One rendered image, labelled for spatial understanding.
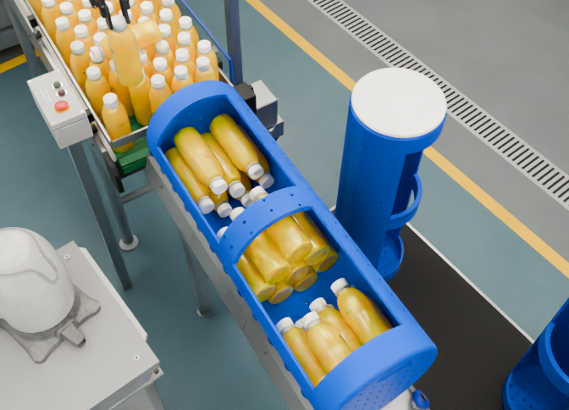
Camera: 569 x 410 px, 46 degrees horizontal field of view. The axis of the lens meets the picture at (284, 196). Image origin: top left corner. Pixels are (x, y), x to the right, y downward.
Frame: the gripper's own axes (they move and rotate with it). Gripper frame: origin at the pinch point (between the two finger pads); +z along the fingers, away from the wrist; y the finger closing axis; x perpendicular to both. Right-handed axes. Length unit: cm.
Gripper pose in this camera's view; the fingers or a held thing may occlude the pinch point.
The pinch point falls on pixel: (115, 13)
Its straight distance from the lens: 177.9
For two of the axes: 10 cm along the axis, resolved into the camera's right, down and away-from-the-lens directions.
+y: 8.5, -4.1, 3.1
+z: -0.1, 5.9, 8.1
